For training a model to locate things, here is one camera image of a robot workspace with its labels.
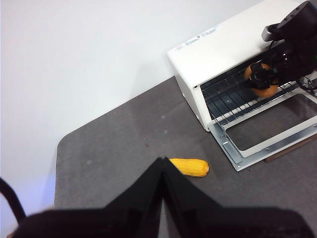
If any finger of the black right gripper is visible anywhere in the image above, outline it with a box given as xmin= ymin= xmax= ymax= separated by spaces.
xmin=249 ymin=63 xmax=275 ymax=75
xmin=245 ymin=73 xmax=278 ymax=90

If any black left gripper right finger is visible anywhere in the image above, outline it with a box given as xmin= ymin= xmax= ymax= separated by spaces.
xmin=158 ymin=158 xmax=314 ymax=238

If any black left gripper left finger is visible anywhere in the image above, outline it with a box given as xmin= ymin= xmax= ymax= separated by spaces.
xmin=14 ymin=157 xmax=166 ymax=238

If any white Toshiba toaster oven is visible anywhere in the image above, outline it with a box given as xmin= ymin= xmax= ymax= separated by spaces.
xmin=166 ymin=0 xmax=317 ymax=173

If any yellow corn cob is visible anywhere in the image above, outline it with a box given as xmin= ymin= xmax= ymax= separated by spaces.
xmin=169 ymin=158 xmax=210 ymax=178

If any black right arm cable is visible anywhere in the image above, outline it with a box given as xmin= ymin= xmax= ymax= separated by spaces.
xmin=296 ymin=74 xmax=317 ymax=96

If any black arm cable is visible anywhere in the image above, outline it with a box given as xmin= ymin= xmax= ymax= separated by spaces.
xmin=296 ymin=74 xmax=317 ymax=96
xmin=0 ymin=177 xmax=27 ymax=220

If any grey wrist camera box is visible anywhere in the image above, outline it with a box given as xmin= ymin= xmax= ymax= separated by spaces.
xmin=262 ymin=24 xmax=282 ymax=43

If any metal oven wire rack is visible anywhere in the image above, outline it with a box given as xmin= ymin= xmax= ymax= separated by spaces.
xmin=200 ymin=66 xmax=300 ymax=124

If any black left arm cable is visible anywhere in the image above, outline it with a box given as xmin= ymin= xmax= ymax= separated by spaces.
xmin=0 ymin=177 xmax=27 ymax=220

